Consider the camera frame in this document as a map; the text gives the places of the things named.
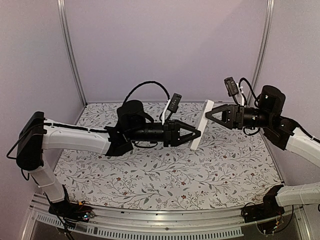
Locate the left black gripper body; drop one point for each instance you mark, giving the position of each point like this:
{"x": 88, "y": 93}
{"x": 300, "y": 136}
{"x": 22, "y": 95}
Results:
{"x": 168, "y": 130}

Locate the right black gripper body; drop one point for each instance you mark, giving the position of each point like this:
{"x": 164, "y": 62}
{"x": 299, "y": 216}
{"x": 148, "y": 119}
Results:
{"x": 239, "y": 116}

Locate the white remote control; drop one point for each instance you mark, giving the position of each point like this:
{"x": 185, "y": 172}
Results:
{"x": 202, "y": 123}

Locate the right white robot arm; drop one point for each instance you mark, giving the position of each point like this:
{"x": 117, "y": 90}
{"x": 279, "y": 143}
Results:
{"x": 283, "y": 132}

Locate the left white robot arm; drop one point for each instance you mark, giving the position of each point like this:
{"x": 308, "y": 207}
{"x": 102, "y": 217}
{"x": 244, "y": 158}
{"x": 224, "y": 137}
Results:
{"x": 133, "y": 125}

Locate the floral patterned table mat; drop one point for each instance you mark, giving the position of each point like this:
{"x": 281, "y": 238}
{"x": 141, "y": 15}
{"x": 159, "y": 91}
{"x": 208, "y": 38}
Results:
{"x": 228, "y": 169}

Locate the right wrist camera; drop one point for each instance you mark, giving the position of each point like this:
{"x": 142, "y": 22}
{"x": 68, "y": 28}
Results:
{"x": 231, "y": 86}

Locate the front aluminium rail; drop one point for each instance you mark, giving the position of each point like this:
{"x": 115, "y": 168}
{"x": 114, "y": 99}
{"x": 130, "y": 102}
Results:
{"x": 214, "y": 223}

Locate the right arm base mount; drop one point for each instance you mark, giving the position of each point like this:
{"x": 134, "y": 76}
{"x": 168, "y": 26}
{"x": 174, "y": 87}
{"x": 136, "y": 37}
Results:
{"x": 267, "y": 209}

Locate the right aluminium frame post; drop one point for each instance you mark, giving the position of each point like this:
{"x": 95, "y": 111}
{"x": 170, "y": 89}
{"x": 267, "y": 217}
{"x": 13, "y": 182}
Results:
{"x": 270, "y": 5}

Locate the aluminium frame post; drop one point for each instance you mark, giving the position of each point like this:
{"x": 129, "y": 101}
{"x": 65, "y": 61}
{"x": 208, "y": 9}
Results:
{"x": 270, "y": 5}
{"x": 61, "y": 5}

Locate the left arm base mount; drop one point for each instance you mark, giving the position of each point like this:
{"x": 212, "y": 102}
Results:
{"x": 74, "y": 212}

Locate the left aluminium frame post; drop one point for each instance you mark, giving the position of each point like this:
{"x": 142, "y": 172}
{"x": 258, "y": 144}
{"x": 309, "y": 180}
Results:
{"x": 61, "y": 5}

